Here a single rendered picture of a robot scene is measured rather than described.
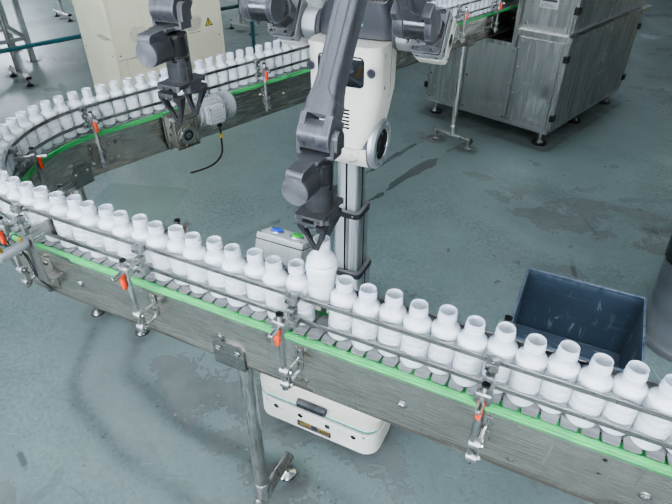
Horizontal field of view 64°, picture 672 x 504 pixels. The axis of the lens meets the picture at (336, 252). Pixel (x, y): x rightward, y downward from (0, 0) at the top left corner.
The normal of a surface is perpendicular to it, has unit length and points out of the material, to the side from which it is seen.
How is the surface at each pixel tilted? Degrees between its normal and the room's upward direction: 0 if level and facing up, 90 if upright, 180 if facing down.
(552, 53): 90
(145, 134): 90
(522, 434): 90
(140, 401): 0
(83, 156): 90
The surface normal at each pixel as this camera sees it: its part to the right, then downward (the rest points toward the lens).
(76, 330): 0.00, -0.81
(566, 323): -0.44, 0.52
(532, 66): -0.69, 0.42
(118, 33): 0.72, 0.40
